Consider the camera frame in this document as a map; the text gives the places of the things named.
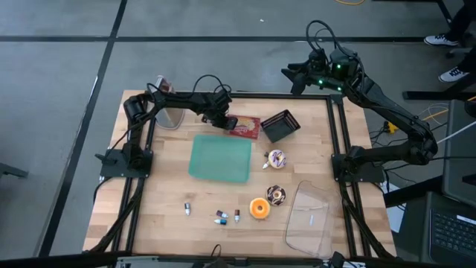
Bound black desk leg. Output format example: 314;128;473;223
382;174;444;208

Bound dark laptop with keyboard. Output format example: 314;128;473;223
422;191;476;268

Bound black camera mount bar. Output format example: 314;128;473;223
0;252;476;268

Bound white purple-striped toy donut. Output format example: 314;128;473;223
267;149;287;170

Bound red snack packet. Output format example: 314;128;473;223
228;114;262;141

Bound metal box grater pink handle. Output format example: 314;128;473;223
154;74;186;130

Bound black aluminium table frame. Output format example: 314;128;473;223
83;91;397;261

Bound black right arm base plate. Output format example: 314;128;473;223
331;153;385;183

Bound black slotted plastic basket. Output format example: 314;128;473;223
260;109;301;144

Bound chocolate sprinkled toy donut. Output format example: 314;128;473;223
266;185;287;207

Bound orange glazed toy donut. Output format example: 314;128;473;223
248;197;271;220

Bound dark grey case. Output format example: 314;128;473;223
442;99;476;208

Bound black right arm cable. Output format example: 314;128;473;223
305;20;358;68

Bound teal translucent plastic bin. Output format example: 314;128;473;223
187;133;253;184

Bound black desk foot bar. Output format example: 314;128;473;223
402;74;476;101

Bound person's shoe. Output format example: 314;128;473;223
437;66;470;83
423;33;460;48

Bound black furniture foot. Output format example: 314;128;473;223
0;162;30;179

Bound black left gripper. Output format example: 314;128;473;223
202;89;238;130

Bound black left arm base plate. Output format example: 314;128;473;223
94;148;154;179

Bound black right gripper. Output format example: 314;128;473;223
281;50;341;95

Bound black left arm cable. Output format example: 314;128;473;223
147;74;234;98

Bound yellow extension cord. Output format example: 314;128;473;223
385;95;476;134

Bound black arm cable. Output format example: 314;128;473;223
305;20;358;68
147;74;234;98

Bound white cable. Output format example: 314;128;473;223
437;121;476;145

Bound clear plastic container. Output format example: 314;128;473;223
284;180;342;260

